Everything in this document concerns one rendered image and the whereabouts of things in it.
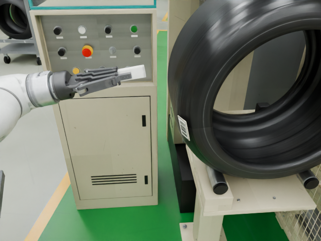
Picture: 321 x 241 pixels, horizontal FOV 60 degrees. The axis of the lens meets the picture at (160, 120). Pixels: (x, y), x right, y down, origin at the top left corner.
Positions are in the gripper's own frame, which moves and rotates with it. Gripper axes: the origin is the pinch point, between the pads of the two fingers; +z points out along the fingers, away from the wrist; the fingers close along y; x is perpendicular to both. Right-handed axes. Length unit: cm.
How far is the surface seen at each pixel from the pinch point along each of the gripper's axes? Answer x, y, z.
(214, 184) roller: 34.5, -10.7, 17.4
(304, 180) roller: 39, -11, 45
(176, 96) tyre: 5.5, -6.8, 10.3
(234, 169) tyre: 29.3, -11.6, 23.2
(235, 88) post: 23.5, 24.9, 34.9
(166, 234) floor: 123, 39, -5
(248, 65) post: 15.0, 24.8, 39.7
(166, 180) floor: 124, 85, 0
